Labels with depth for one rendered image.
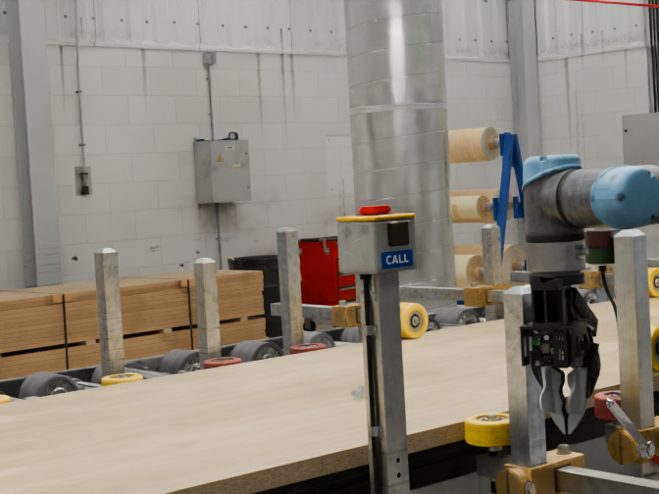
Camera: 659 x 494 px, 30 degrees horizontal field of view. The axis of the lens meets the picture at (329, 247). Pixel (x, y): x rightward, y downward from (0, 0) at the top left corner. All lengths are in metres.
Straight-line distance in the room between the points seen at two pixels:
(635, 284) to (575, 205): 0.37
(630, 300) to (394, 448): 0.51
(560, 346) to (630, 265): 0.33
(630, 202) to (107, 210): 8.30
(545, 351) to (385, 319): 0.22
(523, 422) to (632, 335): 0.27
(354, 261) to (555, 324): 0.27
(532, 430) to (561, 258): 0.26
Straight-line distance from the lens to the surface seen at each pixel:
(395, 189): 5.84
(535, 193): 1.59
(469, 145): 9.12
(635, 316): 1.88
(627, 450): 1.90
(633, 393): 1.90
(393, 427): 1.53
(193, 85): 10.19
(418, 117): 5.86
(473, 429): 1.80
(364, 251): 1.48
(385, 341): 1.50
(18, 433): 2.00
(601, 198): 1.50
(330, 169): 11.10
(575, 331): 1.58
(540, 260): 1.59
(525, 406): 1.70
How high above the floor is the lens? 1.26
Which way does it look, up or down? 3 degrees down
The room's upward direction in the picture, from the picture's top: 3 degrees counter-clockwise
